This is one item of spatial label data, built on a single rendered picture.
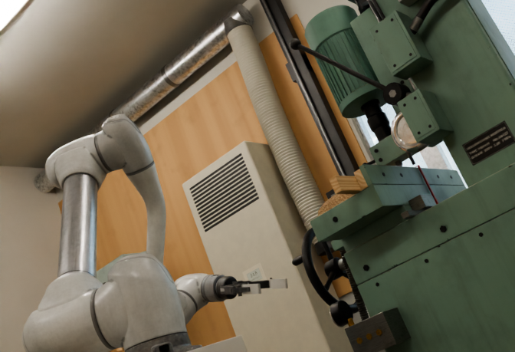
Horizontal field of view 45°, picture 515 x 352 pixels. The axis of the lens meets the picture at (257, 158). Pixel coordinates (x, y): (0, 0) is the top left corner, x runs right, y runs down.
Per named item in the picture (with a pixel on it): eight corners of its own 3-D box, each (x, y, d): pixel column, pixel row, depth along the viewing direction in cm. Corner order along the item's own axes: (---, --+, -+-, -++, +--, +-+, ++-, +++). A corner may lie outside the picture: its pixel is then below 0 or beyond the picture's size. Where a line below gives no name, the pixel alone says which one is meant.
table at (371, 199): (395, 242, 214) (388, 226, 216) (473, 202, 197) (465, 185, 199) (290, 257, 167) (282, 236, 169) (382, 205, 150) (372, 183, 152)
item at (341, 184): (431, 193, 191) (425, 181, 192) (436, 190, 189) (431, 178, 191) (335, 194, 148) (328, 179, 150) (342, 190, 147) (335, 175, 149)
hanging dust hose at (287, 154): (326, 256, 338) (236, 44, 385) (352, 243, 330) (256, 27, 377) (309, 258, 324) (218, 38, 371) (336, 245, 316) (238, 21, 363)
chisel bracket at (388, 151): (391, 174, 187) (379, 149, 190) (431, 150, 180) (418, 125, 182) (379, 173, 181) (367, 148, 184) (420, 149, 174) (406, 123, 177)
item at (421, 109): (431, 145, 164) (411, 106, 168) (454, 131, 160) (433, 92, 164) (415, 143, 157) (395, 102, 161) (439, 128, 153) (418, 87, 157)
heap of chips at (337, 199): (331, 218, 171) (326, 206, 172) (372, 195, 163) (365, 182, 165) (313, 220, 164) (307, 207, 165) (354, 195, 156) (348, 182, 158)
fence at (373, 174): (460, 187, 200) (453, 172, 202) (465, 185, 199) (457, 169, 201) (367, 186, 153) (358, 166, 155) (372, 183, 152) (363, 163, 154)
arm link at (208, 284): (218, 273, 215) (231, 272, 212) (221, 300, 214) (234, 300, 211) (199, 276, 208) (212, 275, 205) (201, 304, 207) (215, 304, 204)
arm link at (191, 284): (224, 292, 217) (203, 316, 207) (193, 293, 226) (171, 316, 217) (212, 265, 214) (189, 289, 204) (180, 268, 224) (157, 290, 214)
